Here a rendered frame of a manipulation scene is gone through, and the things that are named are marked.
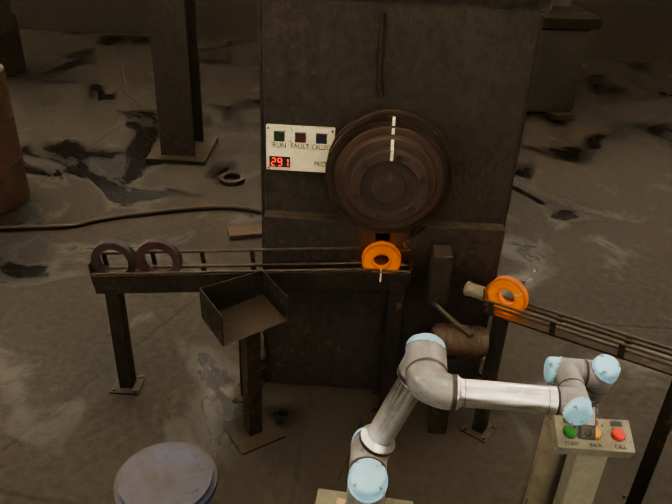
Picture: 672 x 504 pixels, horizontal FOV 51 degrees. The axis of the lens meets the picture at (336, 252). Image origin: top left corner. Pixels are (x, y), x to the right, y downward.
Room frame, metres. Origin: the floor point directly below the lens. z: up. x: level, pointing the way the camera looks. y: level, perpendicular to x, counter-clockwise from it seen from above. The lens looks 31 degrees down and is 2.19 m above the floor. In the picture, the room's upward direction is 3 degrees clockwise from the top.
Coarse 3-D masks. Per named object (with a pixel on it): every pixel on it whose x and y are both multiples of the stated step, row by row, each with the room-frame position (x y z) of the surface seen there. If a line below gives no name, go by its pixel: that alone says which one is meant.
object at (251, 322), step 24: (216, 288) 2.18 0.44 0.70; (240, 288) 2.23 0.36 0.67; (264, 288) 2.27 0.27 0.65; (216, 312) 2.02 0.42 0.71; (240, 312) 2.17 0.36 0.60; (264, 312) 2.17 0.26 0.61; (216, 336) 2.03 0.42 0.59; (240, 336) 2.03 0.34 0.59; (264, 408) 2.27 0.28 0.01; (240, 432) 2.12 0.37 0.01; (264, 432) 2.13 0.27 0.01
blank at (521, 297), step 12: (504, 276) 2.23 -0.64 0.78; (492, 288) 2.23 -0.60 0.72; (504, 288) 2.20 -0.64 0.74; (516, 288) 2.18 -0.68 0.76; (492, 300) 2.23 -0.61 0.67; (504, 300) 2.22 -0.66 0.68; (516, 300) 2.17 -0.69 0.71; (528, 300) 2.17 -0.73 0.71; (504, 312) 2.19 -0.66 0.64; (516, 312) 2.16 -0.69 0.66
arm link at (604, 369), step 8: (592, 360) 1.54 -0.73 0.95; (600, 360) 1.51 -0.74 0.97; (608, 360) 1.51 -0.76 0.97; (616, 360) 1.52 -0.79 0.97; (592, 368) 1.50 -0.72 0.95; (600, 368) 1.49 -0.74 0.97; (608, 368) 1.49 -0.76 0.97; (616, 368) 1.49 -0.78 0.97; (592, 376) 1.49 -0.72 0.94; (600, 376) 1.48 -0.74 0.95; (608, 376) 1.47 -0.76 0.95; (616, 376) 1.48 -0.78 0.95; (592, 384) 1.49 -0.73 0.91; (600, 384) 1.48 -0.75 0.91; (608, 384) 1.48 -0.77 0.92; (592, 392) 1.51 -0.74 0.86; (600, 392) 1.50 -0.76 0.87
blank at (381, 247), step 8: (368, 248) 2.37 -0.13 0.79; (376, 248) 2.36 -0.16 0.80; (384, 248) 2.36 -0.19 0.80; (392, 248) 2.36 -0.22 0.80; (368, 256) 2.36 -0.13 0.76; (392, 256) 2.36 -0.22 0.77; (400, 256) 2.37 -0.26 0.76; (368, 264) 2.36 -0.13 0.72; (376, 264) 2.38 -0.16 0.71; (384, 264) 2.39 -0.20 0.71; (392, 264) 2.36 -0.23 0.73; (400, 264) 2.36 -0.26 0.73
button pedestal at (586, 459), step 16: (560, 416) 1.66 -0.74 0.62; (560, 432) 1.61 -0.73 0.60; (608, 432) 1.62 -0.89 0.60; (560, 448) 1.57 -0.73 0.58; (576, 448) 1.56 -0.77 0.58; (592, 448) 1.57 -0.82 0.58; (608, 448) 1.57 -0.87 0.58; (624, 448) 1.57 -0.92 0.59; (576, 464) 1.58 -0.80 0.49; (592, 464) 1.58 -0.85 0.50; (560, 480) 1.64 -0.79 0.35; (576, 480) 1.58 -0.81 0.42; (592, 480) 1.58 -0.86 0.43; (560, 496) 1.60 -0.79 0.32; (576, 496) 1.58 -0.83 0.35; (592, 496) 1.58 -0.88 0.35
